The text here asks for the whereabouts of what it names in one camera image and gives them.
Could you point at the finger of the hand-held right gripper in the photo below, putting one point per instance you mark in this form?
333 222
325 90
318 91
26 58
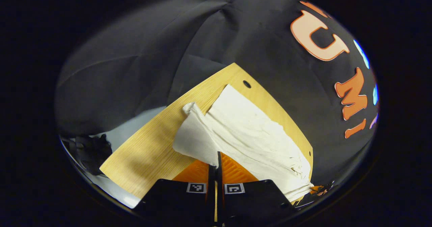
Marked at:
319 189

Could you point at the black backdrop cloth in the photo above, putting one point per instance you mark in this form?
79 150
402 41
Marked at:
135 51

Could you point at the dark cloth bundle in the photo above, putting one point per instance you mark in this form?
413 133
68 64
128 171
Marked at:
92 152

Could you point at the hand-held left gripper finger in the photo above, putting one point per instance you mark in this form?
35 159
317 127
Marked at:
219 186
211 186

